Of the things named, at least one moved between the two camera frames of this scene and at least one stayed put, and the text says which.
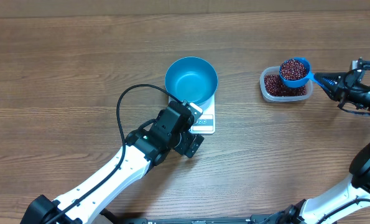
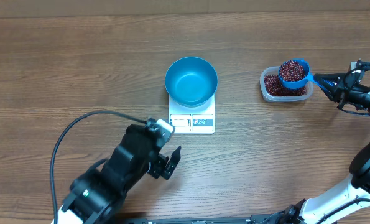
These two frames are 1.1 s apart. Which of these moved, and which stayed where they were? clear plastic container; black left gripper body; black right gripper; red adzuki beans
Moved: black left gripper body
Stayed: red adzuki beans; black right gripper; clear plastic container
